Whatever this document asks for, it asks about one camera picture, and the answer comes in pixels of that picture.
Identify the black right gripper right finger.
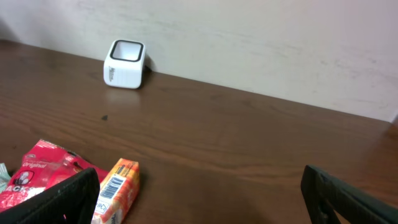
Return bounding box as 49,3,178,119
300,165,397,224

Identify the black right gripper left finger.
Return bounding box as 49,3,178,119
1,168,100,224

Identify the small orange tissue pack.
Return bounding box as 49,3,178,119
91,158,140,224

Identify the red candy bag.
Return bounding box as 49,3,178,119
1,139,108,212

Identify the mint green tissue pack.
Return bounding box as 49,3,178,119
0,163,11,193

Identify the white barcode scanner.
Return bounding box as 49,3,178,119
103,39,146,89

